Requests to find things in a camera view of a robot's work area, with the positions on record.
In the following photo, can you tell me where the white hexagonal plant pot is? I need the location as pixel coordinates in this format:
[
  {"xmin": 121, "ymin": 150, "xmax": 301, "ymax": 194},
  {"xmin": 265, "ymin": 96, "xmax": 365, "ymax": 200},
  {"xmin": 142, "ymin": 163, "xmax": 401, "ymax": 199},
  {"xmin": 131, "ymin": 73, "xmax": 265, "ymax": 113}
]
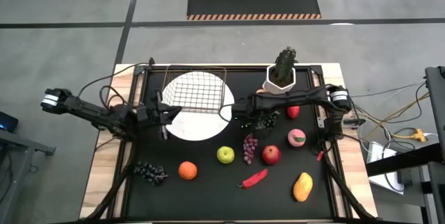
[{"xmin": 261, "ymin": 64, "xmax": 297, "ymax": 95}]

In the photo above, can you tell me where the grey metal table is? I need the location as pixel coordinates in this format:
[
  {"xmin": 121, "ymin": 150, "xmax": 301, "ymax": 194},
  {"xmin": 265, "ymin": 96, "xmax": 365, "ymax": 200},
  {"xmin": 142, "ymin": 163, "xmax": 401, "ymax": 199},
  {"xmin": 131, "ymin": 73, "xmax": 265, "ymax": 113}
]
[{"xmin": 0, "ymin": 129, "xmax": 56, "ymax": 224}]

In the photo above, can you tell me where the yellow cable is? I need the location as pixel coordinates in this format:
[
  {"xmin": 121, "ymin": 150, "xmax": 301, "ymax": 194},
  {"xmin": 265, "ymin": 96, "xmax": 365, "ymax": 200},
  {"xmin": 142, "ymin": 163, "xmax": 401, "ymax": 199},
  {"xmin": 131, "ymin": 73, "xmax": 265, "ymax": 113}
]
[{"xmin": 361, "ymin": 93, "xmax": 430, "ymax": 138}]

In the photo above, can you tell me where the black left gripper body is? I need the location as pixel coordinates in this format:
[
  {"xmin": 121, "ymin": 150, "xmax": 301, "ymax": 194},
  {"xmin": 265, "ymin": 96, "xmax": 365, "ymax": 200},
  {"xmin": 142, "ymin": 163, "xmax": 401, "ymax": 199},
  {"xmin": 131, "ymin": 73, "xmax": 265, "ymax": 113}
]
[{"xmin": 136, "ymin": 90, "xmax": 168, "ymax": 141}]

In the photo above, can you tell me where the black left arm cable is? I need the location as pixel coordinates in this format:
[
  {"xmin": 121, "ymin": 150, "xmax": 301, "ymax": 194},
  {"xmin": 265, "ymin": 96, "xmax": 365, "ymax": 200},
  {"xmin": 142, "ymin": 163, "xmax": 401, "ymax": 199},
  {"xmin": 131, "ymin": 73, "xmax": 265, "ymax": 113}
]
[{"xmin": 76, "ymin": 62, "xmax": 151, "ymax": 110}]

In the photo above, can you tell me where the red apple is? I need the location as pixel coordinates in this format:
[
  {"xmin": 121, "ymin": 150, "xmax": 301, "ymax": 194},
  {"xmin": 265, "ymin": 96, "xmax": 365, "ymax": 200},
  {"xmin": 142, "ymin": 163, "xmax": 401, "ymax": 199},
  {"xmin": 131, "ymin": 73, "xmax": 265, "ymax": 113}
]
[{"xmin": 261, "ymin": 144, "xmax": 282, "ymax": 166}]

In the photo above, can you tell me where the grey cable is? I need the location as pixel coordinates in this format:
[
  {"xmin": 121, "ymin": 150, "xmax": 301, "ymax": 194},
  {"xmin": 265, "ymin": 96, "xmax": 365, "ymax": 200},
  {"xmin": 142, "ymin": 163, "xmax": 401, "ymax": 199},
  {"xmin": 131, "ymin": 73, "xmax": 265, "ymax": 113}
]
[{"xmin": 349, "ymin": 81, "xmax": 427, "ymax": 99}]

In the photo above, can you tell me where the round white plate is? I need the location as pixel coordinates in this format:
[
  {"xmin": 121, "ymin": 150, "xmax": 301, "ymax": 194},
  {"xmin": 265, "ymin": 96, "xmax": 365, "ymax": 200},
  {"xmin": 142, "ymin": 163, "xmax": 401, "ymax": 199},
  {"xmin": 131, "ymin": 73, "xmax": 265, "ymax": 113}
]
[{"xmin": 160, "ymin": 71, "xmax": 236, "ymax": 142}]

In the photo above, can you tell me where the yellow power splitter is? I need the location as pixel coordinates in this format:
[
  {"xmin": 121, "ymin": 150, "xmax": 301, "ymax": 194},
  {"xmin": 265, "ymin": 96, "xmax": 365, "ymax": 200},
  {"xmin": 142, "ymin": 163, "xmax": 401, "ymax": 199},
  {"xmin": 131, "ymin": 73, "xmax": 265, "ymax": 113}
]
[{"xmin": 392, "ymin": 128, "xmax": 428, "ymax": 144}]

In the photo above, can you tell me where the black hazard-striped floor mat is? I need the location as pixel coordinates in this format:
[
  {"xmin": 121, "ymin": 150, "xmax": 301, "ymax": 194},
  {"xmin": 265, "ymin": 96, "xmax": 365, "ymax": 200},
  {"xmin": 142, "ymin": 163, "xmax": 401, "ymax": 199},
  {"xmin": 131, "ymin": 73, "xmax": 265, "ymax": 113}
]
[{"xmin": 186, "ymin": 0, "xmax": 322, "ymax": 21}]

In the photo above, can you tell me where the round orange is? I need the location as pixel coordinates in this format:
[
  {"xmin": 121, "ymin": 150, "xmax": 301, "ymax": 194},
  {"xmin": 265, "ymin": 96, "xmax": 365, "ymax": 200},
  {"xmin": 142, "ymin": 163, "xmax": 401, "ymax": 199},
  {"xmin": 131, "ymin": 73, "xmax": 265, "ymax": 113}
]
[{"xmin": 178, "ymin": 161, "xmax": 198, "ymax": 181}]

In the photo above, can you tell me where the red orange mango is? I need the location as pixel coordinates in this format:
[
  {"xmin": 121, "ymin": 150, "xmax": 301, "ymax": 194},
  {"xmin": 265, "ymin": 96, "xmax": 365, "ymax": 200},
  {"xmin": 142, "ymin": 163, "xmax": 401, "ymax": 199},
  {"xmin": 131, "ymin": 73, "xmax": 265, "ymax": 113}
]
[{"xmin": 286, "ymin": 105, "xmax": 300, "ymax": 120}]

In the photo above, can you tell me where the white box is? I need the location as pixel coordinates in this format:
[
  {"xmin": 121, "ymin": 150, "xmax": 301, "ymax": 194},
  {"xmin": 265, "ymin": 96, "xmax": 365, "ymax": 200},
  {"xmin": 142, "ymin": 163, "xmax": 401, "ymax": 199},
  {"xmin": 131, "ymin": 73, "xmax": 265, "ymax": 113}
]
[{"xmin": 366, "ymin": 141, "xmax": 406, "ymax": 195}]

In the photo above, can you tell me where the black side table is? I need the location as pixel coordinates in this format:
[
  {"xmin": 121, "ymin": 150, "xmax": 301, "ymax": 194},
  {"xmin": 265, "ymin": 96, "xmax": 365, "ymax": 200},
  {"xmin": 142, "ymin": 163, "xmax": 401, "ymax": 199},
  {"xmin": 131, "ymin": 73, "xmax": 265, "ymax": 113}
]
[{"xmin": 364, "ymin": 143, "xmax": 445, "ymax": 224}]

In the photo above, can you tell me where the blue-lit black device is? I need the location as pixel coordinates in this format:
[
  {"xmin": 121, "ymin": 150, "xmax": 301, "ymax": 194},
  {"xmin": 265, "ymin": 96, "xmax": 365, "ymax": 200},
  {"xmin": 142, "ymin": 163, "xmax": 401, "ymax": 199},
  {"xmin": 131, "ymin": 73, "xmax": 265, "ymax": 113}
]
[{"xmin": 0, "ymin": 111, "xmax": 20, "ymax": 134}]

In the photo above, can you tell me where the red chili pepper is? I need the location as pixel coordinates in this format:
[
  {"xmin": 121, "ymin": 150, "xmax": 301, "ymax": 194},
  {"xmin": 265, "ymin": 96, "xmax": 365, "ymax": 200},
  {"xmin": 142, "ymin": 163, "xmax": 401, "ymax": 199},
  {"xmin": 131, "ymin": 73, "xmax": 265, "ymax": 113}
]
[{"xmin": 237, "ymin": 168, "xmax": 269, "ymax": 189}]

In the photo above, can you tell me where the green apple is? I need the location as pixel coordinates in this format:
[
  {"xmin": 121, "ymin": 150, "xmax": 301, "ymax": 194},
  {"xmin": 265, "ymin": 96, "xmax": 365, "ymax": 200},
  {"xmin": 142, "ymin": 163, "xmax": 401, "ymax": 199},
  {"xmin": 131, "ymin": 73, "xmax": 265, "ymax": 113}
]
[{"xmin": 216, "ymin": 145, "xmax": 236, "ymax": 165}]

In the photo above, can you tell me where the purple grape bunch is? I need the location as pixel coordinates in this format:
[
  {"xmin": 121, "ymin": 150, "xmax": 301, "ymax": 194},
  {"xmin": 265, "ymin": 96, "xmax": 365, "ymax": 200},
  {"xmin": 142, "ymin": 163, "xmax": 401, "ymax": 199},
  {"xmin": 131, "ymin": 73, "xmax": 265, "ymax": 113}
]
[{"xmin": 242, "ymin": 133, "xmax": 259, "ymax": 165}]

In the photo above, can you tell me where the large black grape bunch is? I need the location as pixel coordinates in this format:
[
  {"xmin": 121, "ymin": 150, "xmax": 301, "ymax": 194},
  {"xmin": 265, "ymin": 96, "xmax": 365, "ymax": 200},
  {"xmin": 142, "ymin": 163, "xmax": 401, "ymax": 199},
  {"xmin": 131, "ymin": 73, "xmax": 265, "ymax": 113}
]
[{"xmin": 133, "ymin": 161, "xmax": 170, "ymax": 186}]

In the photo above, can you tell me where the green cactus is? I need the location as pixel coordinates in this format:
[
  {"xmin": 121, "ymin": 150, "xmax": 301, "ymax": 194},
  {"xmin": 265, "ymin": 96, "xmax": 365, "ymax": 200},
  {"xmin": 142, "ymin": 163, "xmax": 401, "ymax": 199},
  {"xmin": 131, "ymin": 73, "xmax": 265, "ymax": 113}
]
[{"xmin": 273, "ymin": 46, "xmax": 298, "ymax": 83}]

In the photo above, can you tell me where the metal wire basket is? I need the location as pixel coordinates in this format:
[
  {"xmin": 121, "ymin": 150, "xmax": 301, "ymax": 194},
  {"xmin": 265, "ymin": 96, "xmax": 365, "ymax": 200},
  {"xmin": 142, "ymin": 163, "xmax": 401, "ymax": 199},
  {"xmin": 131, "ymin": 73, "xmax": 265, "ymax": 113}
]
[{"xmin": 161, "ymin": 64, "xmax": 228, "ymax": 114}]

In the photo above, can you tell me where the pink peach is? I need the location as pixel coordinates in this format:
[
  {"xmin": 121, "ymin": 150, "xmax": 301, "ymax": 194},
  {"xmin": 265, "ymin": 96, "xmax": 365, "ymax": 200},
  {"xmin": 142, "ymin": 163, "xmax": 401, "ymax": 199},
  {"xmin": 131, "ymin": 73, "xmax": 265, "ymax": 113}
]
[{"xmin": 286, "ymin": 128, "xmax": 307, "ymax": 147}]

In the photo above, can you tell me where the small black grape bunch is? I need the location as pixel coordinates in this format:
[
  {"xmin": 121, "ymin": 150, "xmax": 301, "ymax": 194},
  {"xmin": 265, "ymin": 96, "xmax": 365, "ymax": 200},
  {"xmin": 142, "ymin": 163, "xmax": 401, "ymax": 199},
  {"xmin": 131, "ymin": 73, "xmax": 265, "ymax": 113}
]
[{"xmin": 255, "ymin": 112, "xmax": 280, "ymax": 130}]

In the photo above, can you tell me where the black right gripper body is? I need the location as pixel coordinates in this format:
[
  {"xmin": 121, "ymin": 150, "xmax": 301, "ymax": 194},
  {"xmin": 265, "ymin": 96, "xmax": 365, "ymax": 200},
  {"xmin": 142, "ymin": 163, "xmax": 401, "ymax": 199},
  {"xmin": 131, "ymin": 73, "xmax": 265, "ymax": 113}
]
[{"xmin": 238, "ymin": 95, "xmax": 265, "ymax": 129}]

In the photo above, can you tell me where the yellow mango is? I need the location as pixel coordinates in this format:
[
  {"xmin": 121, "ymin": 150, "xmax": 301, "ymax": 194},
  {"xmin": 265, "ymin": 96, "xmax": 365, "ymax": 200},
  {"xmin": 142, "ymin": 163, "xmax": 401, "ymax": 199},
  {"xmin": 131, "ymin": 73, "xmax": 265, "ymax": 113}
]
[{"xmin": 292, "ymin": 172, "xmax": 314, "ymax": 203}]

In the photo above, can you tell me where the black table mat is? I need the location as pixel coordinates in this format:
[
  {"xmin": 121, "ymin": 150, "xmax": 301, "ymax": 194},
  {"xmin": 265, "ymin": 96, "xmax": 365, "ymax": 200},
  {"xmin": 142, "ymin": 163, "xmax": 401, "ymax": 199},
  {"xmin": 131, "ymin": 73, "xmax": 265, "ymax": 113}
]
[{"xmin": 124, "ymin": 67, "xmax": 334, "ymax": 221}]

